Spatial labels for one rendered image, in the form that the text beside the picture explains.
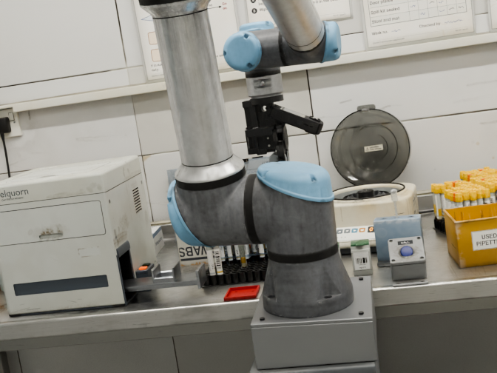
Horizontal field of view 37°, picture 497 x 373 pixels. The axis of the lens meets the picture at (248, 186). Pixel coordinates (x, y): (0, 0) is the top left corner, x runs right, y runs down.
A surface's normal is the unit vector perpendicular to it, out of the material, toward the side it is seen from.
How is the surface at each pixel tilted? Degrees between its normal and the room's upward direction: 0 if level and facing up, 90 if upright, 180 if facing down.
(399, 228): 90
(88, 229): 90
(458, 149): 90
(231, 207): 71
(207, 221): 101
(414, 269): 120
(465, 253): 90
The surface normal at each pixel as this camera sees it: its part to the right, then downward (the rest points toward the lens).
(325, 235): 0.59, 0.10
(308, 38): 0.41, 0.85
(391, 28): -0.18, 0.22
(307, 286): -0.04, -0.10
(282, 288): -0.63, -0.07
